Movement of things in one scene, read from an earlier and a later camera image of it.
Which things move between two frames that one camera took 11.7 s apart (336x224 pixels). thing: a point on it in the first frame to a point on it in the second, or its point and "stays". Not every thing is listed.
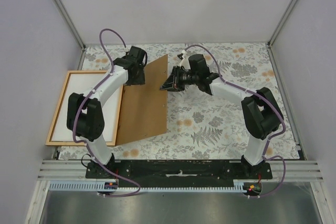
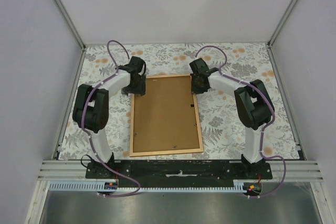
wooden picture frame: x=116 y=119 to x=200 y=149
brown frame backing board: x=144 y=107 to x=165 y=117
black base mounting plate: x=154 y=173 stays
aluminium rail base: x=282 y=170 stays
